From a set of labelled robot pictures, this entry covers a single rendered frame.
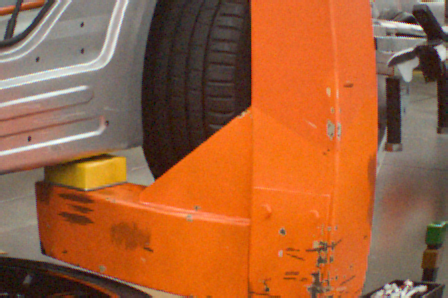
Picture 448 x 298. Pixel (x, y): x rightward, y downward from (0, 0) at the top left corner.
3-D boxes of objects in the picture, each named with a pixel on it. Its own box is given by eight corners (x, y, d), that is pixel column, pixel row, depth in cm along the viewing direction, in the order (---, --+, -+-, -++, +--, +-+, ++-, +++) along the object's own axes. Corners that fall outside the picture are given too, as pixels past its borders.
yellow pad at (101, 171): (80, 174, 222) (80, 149, 221) (129, 183, 215) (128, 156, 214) (42, 182, 211) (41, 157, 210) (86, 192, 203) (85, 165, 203)
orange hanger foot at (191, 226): (83, 245, 227) (79, 82, 222) (296, 288, 198) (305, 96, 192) (39, 254, 213) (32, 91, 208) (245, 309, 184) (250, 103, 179)
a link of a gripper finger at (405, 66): (395, 89, 196) (427, 76, 198) (385, 60, 194) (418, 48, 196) (389, 88, 199) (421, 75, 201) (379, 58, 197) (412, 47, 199)
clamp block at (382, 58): (368, 70, 215) (366, 45, 215) (402, 76, 210) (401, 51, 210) (358, 71, 211) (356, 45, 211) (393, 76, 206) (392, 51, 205)
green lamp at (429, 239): (430, 239, 186) (433, 219, 186) (445, 240, 184) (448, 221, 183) (423, 244, 183) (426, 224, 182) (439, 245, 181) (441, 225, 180)
